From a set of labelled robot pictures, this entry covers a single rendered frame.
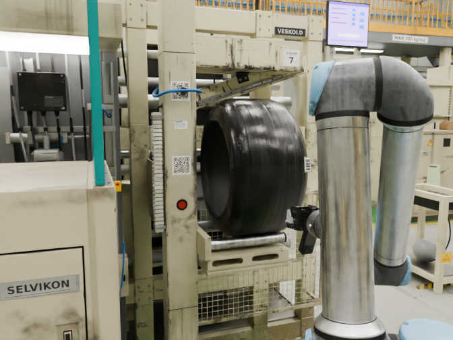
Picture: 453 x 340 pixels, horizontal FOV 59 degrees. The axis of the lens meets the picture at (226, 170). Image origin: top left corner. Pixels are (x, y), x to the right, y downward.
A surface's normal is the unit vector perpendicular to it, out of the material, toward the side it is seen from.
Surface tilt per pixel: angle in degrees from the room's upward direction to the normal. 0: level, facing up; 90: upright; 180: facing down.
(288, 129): 55
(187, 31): 90
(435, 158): 90
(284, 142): 66
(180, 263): 90
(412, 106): 108
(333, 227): 84
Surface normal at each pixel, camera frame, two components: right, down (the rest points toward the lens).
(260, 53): 0.33, 0.12
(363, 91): -0.19, 0.36
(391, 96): -0.19, 0.59
